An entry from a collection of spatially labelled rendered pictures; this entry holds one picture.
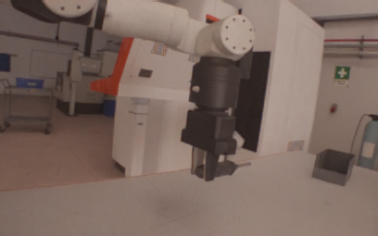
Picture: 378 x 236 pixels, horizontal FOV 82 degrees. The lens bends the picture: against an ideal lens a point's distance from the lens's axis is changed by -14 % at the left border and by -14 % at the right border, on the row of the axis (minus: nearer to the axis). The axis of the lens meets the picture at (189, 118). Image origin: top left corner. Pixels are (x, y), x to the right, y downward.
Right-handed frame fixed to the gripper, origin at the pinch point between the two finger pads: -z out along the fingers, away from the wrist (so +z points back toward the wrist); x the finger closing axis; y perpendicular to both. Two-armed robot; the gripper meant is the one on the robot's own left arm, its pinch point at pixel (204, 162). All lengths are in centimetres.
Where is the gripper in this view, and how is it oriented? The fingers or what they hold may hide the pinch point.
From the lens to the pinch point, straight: 47.3
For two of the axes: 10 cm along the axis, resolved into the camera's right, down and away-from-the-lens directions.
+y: 7.6, 0.2, 6.5
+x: 6.4, 1.7, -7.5
